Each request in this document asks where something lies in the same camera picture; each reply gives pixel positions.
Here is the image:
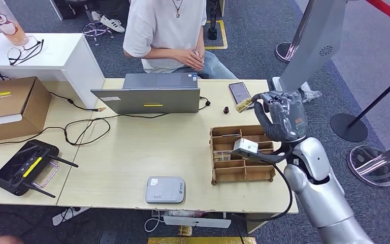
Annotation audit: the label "black stanchion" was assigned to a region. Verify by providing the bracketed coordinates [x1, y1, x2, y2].
[330, 67, 390, 143]

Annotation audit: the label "person's left hand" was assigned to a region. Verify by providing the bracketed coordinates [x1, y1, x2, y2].
[192, 50, 205, 65]

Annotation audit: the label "worn yellow floor tape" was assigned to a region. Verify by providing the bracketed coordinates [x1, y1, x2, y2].
[148, 237, 257, 244]

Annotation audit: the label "brown cardboard box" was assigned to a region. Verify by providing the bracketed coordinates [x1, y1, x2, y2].
[0, 76, 52, 142]

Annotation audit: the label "card in organizer slot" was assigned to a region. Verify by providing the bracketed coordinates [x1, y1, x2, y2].
[214, 150, 232, 162]

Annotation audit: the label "long looped black cable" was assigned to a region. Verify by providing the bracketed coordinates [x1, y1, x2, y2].
[0, 113, 171, 147]

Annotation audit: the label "white plate under desk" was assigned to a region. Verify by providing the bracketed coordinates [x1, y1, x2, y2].
[164, 215, 232, 229]

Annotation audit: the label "tall kiosk stand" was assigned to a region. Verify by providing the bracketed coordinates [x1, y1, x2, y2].
[271, 0, 349, 102]

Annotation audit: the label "black stand leg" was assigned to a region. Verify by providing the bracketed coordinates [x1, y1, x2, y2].
[208, 0, 219, 41]

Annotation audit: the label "black cable with plug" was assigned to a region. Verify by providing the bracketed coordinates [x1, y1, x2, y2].
[49, 90, 108, 113]

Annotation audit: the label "black device with antennas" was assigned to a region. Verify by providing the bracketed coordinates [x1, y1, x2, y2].
[0, 139, 80, 199]

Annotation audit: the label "person's right hand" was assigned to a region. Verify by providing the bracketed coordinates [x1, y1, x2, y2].
[174, 49, 205, 71]

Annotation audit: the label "white counter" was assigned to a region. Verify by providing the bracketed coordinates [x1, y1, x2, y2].
[0, 33, 106, 109]

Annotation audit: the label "wooden card organizer box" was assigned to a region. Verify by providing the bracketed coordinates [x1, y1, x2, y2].
[210, 125, 277, 185]

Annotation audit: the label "chrome chair base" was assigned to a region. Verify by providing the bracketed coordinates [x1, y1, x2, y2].
[82, 4, 116, 46]

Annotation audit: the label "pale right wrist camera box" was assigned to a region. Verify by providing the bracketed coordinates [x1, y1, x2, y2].
[232, 138, 259, 157]

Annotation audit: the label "white cable loop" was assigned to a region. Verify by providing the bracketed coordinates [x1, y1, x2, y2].
[144, 211, 164, 233]

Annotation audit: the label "clear plastic wrap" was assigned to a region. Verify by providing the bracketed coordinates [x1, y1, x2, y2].
[299, 81, 323, 103]

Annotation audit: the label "white power strip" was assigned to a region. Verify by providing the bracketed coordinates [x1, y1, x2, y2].
[52, 206, 91, 227]

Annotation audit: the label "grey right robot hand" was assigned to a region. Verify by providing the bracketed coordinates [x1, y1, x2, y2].
[251, 90, 308, 143]

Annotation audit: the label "black framed glasses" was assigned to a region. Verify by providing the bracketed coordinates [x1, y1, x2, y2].
[7, 36, 45, 66]

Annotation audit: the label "black smartphone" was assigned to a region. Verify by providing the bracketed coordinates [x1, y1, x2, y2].
[229, 82, 252, 106]

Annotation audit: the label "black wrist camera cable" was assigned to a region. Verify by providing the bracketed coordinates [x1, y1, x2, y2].
[231, 161, 294, 244]

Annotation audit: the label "short black laptop cable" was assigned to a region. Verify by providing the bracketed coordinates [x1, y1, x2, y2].
[199, 97, 212, 112]

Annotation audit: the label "grey laptop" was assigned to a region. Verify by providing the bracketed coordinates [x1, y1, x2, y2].
[90, 73, 201, 114]

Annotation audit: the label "snowman print cup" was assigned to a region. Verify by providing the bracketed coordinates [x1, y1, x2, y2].
[0, 0, 31, 47]

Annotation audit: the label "chrome stanchion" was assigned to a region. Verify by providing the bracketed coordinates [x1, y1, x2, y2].
[275, 0, 317, 65]
[347, 138, 390, 188]

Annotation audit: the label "grey card reader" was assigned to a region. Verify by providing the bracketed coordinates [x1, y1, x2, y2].
[145, 176, 186, 204]

